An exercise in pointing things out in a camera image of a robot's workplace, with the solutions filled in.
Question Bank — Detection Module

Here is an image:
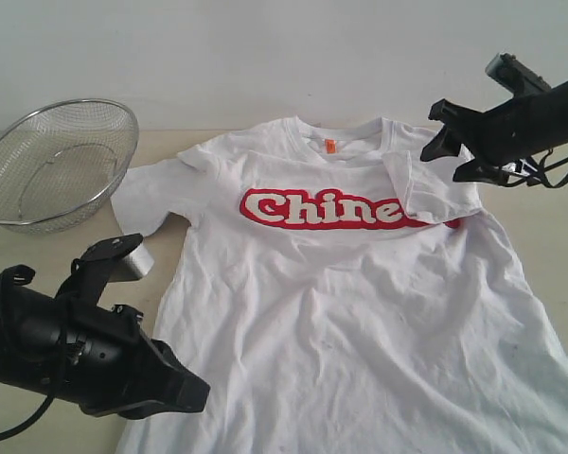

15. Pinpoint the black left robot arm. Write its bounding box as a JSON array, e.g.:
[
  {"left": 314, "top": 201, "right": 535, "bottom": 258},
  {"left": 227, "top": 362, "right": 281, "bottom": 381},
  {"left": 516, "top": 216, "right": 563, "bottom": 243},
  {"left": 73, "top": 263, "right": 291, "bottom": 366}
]
[{"left": 0, "top": 266, "right": 210, "bottom": 420}]

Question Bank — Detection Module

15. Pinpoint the white t-shirt red logo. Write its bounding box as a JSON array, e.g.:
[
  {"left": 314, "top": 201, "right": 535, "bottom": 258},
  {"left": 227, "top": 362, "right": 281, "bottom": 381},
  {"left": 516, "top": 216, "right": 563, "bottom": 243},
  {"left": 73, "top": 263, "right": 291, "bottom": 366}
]
[{"left": 112, "top": 117, "right": 568, "bottom": 453}]

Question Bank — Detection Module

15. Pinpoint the metal mesh strainer bowl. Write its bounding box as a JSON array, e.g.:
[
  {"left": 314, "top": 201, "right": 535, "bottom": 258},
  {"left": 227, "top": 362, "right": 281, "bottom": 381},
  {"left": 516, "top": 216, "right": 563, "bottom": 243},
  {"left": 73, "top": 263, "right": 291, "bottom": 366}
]
[{"left": 0, "top": 98, "right": 139, "bottom": 234}]

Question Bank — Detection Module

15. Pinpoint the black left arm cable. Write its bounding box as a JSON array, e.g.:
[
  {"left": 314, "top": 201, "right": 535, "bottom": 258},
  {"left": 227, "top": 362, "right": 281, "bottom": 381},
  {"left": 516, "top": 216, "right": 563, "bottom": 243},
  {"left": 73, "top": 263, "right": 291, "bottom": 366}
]
[{"left": 0, "top": 264, "right": 77, "bottom": 448}]

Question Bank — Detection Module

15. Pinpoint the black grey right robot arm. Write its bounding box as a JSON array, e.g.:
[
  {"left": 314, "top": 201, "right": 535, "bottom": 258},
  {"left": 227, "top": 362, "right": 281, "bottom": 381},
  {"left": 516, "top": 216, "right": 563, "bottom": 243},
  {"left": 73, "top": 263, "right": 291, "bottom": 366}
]
[{"left": 420, "top": 81, "right": 568, "bottom": 189}]

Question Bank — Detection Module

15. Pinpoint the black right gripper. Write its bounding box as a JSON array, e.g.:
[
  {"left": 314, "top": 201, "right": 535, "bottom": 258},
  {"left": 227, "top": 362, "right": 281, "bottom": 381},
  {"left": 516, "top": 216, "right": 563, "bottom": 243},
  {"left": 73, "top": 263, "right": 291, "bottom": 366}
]
[{"left": 420, "top": 94, "right": 558, "bottom": 185}]

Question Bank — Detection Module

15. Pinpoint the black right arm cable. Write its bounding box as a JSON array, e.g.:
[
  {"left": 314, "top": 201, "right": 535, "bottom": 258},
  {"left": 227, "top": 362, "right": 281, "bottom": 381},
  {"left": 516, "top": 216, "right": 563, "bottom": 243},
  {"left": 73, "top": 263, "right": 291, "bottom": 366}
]
[{"left": 515, "top": 139, "right": 568, "bottom": 190}]

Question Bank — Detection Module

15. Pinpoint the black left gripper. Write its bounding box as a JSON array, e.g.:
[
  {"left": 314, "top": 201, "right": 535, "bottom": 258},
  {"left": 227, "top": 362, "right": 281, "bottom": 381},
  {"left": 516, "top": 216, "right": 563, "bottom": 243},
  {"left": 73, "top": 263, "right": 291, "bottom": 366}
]
[{"left": 62, "top": 303, "right": 210, "bottom": 420}]

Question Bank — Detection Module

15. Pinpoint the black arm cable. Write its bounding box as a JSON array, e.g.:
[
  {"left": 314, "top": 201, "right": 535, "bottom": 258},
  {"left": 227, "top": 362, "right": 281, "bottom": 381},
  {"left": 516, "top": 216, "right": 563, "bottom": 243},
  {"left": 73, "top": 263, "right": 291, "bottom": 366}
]
[
  {"left": 515, "top": 139, "right": 568, "bottom": 190},
  {"left": 0, "top": 264, "right": 77, "bottom": 448}
]

